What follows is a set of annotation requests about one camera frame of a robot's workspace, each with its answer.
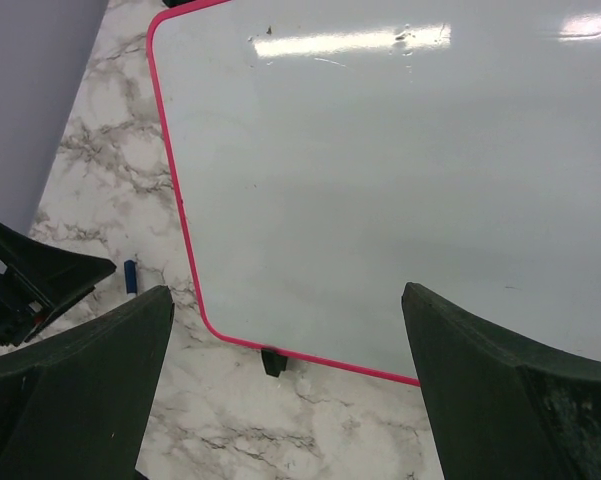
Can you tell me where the black front left board stand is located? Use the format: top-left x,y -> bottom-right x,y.
260,348 -> 288,378

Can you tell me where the pink framed whiteboard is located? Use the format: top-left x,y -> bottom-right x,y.
147,1 -> 601,383

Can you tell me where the blue white marker pen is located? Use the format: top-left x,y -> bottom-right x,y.
123,260 -> 138,298

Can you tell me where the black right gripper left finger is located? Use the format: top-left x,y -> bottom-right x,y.
0,286 -> 174,479

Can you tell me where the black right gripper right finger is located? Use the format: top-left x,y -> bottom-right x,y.
401,283 -> 601,479

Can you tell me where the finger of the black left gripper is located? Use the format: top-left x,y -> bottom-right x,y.
0,223 -> 116,330

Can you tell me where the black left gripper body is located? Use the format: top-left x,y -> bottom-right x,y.
0,261 -> 50,346

